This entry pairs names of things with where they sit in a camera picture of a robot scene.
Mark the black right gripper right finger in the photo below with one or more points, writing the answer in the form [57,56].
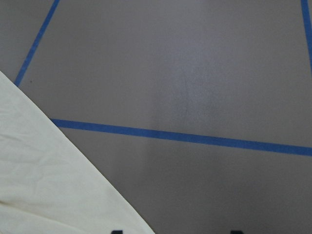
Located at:
[236,232]

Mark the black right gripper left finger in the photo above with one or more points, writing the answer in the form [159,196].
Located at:
[117,232]

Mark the cream long-sleeve printed shirt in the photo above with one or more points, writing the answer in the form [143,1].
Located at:
[47,185]

